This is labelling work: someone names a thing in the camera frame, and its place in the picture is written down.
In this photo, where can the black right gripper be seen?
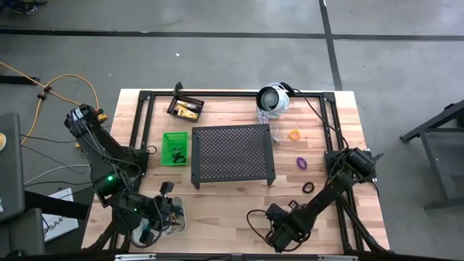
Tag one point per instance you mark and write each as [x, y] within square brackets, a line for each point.
[290, 228]

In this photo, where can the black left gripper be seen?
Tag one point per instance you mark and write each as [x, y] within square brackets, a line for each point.
[161, 214]

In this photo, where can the yellow rubber band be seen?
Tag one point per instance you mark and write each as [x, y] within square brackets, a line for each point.
[175, 217]

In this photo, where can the maroon rubber band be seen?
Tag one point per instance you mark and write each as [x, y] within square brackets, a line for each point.
[177, 224]

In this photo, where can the clear plastic tray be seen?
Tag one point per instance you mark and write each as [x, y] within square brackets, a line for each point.
[182, 214]

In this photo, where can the green plastic basket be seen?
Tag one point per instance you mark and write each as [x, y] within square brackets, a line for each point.
[166, 139]

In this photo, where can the black plastic basket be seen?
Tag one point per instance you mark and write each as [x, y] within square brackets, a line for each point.
[190, 100]

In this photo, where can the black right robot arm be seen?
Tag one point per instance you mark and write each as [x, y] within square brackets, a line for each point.
[326, 192]

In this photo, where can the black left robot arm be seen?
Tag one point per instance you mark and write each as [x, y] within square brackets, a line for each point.
[105, 159]

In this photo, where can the black perforated metal riser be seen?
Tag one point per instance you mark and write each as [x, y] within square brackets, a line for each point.
[232, 152]

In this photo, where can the white cardboard box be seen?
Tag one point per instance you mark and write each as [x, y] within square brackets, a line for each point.
[61, 226]

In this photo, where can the black beam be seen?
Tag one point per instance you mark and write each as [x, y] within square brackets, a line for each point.
[54, 205]

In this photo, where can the dark grey case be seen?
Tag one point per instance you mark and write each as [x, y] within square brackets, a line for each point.
[21, 232]

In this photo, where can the black lamp base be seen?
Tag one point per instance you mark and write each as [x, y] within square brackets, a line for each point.
[289, 88]

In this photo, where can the grey cabinet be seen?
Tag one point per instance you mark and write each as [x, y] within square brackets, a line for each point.
[11, 174]

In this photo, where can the yellow disc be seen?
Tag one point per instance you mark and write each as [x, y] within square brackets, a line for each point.
[2, 142]

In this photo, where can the black metal stand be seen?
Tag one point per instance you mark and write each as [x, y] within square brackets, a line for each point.
[447, 163]

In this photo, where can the black floor bar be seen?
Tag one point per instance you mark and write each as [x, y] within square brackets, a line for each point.
[18, 80]

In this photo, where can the person's shoe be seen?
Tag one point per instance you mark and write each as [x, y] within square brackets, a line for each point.
[25, 8]

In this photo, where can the silver metal bracket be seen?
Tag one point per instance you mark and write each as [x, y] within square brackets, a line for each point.
[134, 257]
[337, 258]

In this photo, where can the black frame clamp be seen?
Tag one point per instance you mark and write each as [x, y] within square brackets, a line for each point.
[177, 87]

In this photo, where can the white dome camera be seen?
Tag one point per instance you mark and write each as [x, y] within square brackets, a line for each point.
[270, 99]

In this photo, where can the black aluminium rig frame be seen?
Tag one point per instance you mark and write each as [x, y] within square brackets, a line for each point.
[224, 93]

